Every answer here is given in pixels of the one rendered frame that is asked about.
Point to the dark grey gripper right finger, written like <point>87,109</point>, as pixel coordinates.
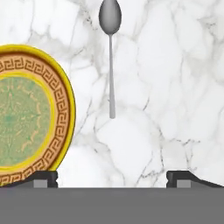
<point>178,176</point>

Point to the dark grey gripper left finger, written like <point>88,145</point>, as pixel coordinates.
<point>46,176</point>

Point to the grey metal spoon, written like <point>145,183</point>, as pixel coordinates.
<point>110,17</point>

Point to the yellow patterned plate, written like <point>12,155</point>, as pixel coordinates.
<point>26,116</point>

